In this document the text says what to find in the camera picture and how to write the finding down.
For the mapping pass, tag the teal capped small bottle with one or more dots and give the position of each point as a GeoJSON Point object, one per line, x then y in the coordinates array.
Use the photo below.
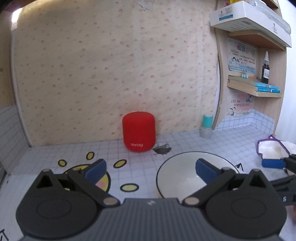
{"type": "Point", "coordinates": [207, 126]}

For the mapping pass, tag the red round speaker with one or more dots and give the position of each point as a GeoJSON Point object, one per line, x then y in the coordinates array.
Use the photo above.
{"type": "Point", "coordinates": [138, 132]}

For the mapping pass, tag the green binder clip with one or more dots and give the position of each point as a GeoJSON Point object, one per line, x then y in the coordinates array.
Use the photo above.
{"type": "Point", "coordinates": [244, 74]}

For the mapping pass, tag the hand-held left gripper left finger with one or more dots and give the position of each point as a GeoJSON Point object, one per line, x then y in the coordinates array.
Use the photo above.
{"type": "Point", "coordinates": [96, 170]}

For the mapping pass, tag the white flat box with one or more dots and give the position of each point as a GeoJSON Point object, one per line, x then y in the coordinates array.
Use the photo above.
{"type": "Point", "coordinates": [249, 20]}

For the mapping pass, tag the white pouch with purple trim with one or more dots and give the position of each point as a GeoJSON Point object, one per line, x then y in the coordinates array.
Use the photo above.
{"type": "Point", "coordinates": [275, 149]}

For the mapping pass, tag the small cartoon wall poster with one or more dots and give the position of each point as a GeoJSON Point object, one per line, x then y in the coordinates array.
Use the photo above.
{"type": "Point", "coordinates": [239, 104]}

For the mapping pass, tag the blue spine book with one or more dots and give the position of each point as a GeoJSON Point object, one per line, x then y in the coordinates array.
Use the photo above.
{"type": "Point", "coordinates": [266, 86]}
{"type": "Point", "coordinates": [268, 90]}

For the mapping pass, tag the dark dropper bottle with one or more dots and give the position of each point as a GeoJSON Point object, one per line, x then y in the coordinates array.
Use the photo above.
{"type": "Point", "coordinates": [265, 71]}

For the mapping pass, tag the wooden wall shelf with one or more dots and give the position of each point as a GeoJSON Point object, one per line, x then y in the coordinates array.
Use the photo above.
{"type": "Point", "coordinates": [252, 90]}

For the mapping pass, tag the grey torn patch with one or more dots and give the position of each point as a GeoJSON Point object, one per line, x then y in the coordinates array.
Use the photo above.
{"type": "Point", "coordinates": [161, 149]}

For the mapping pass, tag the yellow ceramic bowl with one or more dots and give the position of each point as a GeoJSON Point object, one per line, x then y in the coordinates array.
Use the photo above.
{"type": "Point", "coordinates": [180, 171]}

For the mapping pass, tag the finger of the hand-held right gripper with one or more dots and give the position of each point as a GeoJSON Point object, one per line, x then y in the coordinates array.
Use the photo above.
{"type": "Point", "coordinates": [272, 163]}

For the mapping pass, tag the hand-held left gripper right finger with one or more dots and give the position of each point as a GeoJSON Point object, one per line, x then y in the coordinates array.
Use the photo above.
{"type": "Point", "coordinates": [204, 171]}

